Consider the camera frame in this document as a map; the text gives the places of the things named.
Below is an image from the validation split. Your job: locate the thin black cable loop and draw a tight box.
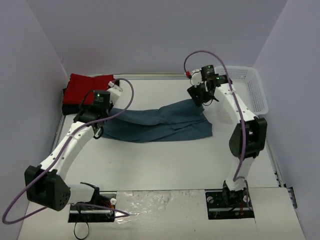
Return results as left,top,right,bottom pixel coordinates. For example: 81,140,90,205
73,220,90,239

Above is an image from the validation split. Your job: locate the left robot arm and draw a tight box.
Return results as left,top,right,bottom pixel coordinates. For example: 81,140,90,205
24,90,113,211

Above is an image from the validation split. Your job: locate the white plastic basket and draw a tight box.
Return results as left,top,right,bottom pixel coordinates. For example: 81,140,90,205
226,65,269,116

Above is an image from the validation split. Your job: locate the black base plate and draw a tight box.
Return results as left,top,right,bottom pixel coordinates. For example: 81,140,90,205
205,189,255,220
68,192,117,223

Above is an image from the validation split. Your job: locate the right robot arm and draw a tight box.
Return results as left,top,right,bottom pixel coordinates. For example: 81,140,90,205
185,65,268,207

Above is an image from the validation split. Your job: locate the blue t shirt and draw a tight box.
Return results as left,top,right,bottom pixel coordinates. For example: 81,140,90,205
102,99,213,143

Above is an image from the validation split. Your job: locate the red folded t shirt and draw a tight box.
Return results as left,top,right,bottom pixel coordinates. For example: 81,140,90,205
62,73,115,106

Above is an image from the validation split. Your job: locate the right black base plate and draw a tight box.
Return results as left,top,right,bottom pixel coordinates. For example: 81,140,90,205
205,189,255,220

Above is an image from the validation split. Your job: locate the black folded t shirt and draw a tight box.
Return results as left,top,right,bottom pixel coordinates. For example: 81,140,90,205
61,78,120,116

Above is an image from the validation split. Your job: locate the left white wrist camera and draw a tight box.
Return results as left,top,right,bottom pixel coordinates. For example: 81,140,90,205
107,81,123,104

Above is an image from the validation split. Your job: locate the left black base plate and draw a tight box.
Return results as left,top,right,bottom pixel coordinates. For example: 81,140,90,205
68,192,117,223

